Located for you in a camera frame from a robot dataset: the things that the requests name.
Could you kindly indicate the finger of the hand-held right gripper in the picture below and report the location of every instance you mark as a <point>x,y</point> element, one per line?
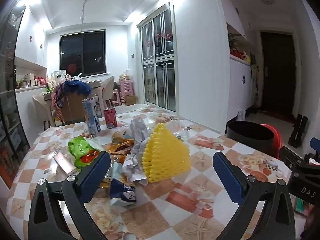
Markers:
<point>315,145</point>
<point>291,156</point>

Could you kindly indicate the tall blue drink can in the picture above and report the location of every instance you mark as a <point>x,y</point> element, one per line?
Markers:
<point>91,115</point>

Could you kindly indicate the yellow foam fruit net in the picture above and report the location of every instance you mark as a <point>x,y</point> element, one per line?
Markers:
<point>165,155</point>

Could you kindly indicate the stack of pink stools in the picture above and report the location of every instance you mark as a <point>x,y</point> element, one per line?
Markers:
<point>127,88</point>

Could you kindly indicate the dark framed window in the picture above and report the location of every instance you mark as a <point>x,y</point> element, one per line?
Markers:
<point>82,53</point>

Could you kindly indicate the yellow white bottle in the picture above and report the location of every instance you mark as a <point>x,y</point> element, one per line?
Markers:
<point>246,57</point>

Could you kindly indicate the clear plastic wrapper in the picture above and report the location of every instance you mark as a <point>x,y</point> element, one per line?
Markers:
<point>181,133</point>

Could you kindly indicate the red plastic stool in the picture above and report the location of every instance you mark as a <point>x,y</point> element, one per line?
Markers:
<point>277,136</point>

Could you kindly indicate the red drink can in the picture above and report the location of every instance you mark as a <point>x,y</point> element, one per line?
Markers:
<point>110,117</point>

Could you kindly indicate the beige dining chair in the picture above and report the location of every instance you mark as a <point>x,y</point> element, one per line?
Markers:
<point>41,107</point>
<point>108,90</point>

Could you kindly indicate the white plastic bag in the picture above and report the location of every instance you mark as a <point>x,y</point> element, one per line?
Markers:
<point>240,116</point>

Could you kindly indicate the green potted plant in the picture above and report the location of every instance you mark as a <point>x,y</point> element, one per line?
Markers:
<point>235,41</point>

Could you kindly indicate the red plaid cloth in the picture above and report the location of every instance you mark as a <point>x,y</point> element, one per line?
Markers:
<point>58,95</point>

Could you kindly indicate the chair with blue clothes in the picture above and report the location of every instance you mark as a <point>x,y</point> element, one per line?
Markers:
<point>96,85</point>

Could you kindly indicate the white printed bag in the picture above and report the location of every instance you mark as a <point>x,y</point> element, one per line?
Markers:
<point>59,76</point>

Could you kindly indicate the green snack bag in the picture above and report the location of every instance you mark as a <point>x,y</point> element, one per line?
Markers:
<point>80,147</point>

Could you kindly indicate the sliding glass door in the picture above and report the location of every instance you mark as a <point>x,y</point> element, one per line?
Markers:
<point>160,62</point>

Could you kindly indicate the pink flat packet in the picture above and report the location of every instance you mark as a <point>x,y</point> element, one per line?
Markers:
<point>63,162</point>

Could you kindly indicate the orange brown snack wrapper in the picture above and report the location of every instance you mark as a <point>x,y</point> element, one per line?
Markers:
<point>120,145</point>

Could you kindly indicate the colourful paper packets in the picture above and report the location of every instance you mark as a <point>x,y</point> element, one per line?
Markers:
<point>303,206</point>

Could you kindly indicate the clear bag of snacks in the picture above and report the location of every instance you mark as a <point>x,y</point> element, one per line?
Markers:
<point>125,77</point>

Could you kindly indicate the blue white snack packet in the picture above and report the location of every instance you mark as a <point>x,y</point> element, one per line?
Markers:
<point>122,188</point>

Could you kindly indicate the hanging dark clothes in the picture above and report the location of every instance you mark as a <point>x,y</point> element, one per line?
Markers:
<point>255,77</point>

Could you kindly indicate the white shoe cabinet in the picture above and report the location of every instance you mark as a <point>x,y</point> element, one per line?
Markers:
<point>240,90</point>

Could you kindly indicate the black trash bin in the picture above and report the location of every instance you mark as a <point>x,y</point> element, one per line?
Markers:
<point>250,141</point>

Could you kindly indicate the round ceiling vent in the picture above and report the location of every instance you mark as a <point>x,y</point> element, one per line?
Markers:
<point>266,0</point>

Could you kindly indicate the dark entrance door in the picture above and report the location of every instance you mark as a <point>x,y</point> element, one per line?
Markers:
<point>276,72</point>

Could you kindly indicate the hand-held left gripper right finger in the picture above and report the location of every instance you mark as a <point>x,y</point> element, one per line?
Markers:
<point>228,177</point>

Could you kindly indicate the pink flowers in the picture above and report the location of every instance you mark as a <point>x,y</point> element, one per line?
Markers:
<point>41,80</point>

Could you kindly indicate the cardboard box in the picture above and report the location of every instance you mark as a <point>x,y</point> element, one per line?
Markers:
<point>130,100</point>

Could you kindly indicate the blue cloth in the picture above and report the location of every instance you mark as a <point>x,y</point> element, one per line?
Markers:
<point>77,87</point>

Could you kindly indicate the red door mat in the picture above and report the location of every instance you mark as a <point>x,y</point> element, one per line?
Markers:
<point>280,115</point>

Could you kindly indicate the glass display cabinet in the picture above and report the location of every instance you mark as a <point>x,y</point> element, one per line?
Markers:
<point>12,105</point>

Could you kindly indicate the crumpled white paper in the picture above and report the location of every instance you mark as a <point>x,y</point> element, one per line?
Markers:
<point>137,132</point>

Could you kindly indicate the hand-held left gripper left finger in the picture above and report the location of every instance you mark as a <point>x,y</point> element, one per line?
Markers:
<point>95,177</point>

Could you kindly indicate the black boots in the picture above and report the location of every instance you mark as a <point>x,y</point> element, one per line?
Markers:
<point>297,130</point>

